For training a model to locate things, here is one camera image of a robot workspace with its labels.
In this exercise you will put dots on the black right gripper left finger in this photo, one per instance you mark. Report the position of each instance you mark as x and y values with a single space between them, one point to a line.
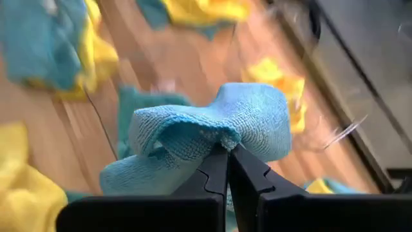
193 209

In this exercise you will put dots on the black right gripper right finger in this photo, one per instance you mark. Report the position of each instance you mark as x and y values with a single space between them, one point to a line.
289 212

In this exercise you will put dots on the yellow microfiber towel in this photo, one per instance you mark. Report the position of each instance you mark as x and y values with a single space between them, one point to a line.
25 193
99 58
317 187
273 80
209 11

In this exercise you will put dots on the clear plastic basket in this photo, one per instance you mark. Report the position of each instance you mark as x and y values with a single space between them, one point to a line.
341 132

